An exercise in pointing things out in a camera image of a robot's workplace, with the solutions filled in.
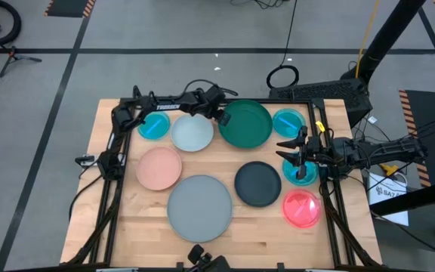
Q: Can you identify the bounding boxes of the small red transparent plate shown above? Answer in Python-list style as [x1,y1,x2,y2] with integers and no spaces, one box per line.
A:
[281,188,322,229]

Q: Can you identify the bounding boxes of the black camera mast pole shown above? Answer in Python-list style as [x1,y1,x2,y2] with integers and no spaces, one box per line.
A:
[340,0,428,91]

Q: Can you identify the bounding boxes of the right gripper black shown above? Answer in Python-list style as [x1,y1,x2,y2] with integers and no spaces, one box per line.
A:
[276,126,331,181]

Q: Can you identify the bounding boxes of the yellow hanging cable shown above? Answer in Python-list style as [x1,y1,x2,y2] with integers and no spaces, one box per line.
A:
[355,0,381,79]

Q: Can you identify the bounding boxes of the salmon pink plastic plate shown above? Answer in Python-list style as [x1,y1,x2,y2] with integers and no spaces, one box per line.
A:
[134,146,184,192]

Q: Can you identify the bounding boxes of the black table-level camera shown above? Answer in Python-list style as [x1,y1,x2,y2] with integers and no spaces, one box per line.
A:
[187,244,232,272]

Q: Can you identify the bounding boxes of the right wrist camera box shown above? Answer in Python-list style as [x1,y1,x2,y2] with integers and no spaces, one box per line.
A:
[307,135,322,152]

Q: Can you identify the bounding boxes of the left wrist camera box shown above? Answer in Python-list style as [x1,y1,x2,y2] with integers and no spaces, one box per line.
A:
[205,85,227,106]

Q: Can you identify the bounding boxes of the yellow clamp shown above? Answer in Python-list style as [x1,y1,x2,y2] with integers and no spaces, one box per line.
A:
[378,162,400,178]

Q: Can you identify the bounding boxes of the large green plastic plate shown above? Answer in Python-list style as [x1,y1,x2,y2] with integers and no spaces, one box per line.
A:
[217,99,273,150]

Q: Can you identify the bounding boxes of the black metal beam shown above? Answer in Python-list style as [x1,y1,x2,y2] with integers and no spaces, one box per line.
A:
[369,177,435,217]

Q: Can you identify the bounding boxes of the black tripod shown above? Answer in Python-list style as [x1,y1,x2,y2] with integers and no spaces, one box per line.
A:
[0,45,43,79]

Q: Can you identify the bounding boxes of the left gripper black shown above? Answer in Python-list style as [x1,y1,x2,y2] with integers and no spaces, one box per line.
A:
[190,92,234,128]

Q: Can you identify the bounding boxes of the black hanging cable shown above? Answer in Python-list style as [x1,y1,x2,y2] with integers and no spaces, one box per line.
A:
[265,0,301,90]

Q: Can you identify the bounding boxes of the white paper sign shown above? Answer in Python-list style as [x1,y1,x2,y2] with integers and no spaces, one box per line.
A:
[368,172,410,227]

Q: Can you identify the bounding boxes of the large grey plastic plate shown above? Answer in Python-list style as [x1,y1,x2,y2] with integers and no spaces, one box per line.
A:
[166,174,234,243]

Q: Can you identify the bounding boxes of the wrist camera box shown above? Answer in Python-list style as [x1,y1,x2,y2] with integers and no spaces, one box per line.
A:
[205,85,227,106]
[307,135,322,152]

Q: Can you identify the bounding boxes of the light grey plastic plate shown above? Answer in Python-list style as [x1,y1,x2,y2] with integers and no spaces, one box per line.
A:
[170,113,214,153]

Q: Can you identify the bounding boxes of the black mat hazard stripes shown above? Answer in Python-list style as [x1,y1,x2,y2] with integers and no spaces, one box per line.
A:
[43,0,97,19]
[398,89,435,189]

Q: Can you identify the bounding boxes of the dark charcoal plastic plate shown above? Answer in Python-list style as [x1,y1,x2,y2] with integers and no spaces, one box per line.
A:
[233,161,282,208]

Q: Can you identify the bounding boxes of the small teal transparent plate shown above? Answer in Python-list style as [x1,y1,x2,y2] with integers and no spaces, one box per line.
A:
[281,153,319,187]
[137,110,171,141]
[272,108,307,139]

